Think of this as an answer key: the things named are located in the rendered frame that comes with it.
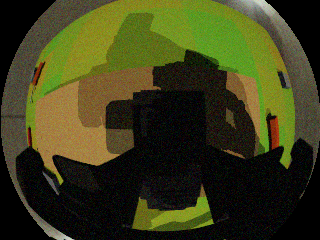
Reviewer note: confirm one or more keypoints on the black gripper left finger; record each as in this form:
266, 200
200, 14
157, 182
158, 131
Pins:
118, 182

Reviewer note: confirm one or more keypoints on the red-handled awl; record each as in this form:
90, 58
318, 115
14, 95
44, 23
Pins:
273, 127
38, 73

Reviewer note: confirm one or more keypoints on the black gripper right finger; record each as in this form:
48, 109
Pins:
227, 177

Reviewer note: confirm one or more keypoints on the tan wooden panel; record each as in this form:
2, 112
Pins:
92, 120

